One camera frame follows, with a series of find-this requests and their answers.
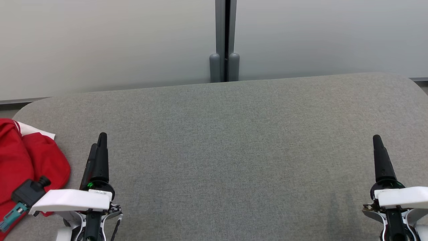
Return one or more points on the grey rounded post foot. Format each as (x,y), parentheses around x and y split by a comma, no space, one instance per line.
(215,68)
(234,67)

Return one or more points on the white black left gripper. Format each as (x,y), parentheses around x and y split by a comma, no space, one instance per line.
(73,201)

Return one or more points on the red Bulls 23 jersey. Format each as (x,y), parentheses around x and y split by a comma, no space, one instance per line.
(30,160)

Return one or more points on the grey fabric sofa seat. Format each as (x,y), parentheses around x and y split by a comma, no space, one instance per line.
(234,150)

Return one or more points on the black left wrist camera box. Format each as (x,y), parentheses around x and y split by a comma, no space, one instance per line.
(28,192)

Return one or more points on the grey partition base rail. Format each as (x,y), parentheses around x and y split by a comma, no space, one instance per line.
(20,100)

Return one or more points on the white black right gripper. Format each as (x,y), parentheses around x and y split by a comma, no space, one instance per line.
(404,197)

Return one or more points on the grey partition post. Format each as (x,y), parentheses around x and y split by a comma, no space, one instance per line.
(225,26)

